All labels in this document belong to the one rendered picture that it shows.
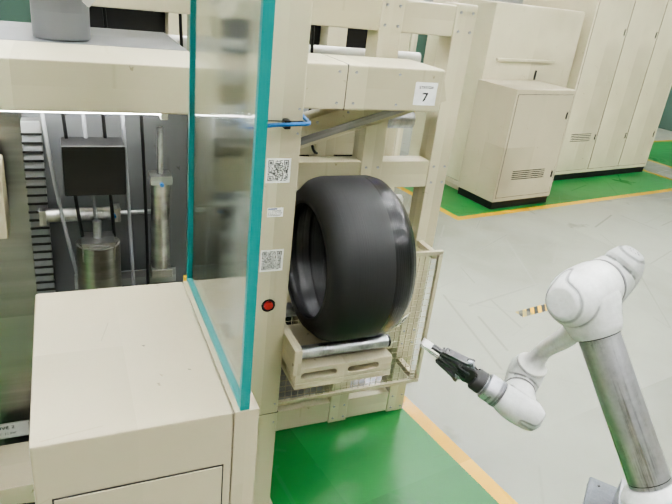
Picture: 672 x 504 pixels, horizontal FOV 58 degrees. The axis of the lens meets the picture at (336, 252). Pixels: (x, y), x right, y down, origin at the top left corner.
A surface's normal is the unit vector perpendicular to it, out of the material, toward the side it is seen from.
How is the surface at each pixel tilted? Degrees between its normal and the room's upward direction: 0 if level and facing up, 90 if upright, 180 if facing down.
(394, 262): 69
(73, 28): 90
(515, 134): 90
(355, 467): 0
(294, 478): 0
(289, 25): 90
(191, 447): 90
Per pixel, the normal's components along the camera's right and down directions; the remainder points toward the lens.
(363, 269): 0.40, 0.10
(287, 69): 0.39, 0.41
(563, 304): -0.78, 0.09
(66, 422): 0.11, -0.91
